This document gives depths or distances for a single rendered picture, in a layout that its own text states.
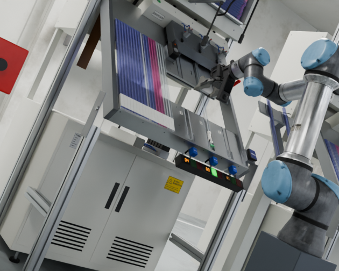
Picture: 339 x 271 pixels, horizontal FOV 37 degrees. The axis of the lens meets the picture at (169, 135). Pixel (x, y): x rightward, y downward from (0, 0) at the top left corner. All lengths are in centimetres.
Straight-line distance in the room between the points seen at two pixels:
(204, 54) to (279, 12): 465
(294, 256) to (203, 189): 508
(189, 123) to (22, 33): 354
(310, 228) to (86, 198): 95
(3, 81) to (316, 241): 111
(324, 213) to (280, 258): 20
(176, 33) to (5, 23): 323
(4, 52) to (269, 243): 104
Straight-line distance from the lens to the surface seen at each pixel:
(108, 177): 215
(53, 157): 204
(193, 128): 203
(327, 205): 164
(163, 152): 232
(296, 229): 163
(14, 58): 174
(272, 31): 689
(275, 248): 163
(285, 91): 197
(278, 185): 153
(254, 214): 242
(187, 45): 229
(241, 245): 243
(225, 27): 256
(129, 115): 177
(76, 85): 555
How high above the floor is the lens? 67
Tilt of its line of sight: 2 degrees up
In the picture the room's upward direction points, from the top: 24 degrees clockwise
